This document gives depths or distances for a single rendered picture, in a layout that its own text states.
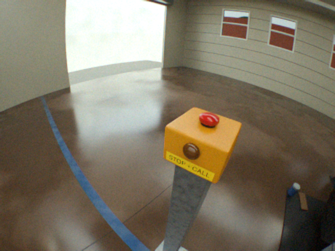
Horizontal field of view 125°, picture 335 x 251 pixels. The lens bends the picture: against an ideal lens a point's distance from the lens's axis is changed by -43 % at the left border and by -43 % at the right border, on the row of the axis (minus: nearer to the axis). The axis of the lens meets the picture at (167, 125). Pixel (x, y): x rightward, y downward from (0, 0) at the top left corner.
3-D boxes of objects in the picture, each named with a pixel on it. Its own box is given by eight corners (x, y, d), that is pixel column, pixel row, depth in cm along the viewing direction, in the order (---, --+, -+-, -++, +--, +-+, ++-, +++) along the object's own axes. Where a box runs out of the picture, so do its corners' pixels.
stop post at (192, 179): (165, 237, 95) (187, 95, 40) (188, 250, 86) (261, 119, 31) (149, 256, 81) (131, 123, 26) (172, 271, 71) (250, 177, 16)
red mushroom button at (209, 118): (202, 116, 31) (204, 107, 30) (221, 123, 29) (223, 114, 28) (194, 124, 28) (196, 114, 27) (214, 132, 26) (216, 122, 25)
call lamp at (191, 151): (184, 152, 27) (186, 137, 26) (200, 159, 26) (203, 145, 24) (179, 157, 26) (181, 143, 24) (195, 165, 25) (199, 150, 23)
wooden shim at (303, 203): (298, 192, 121) (298, 192, 120) (303, 194, 118) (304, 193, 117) (300, 209, 102) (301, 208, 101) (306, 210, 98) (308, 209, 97)
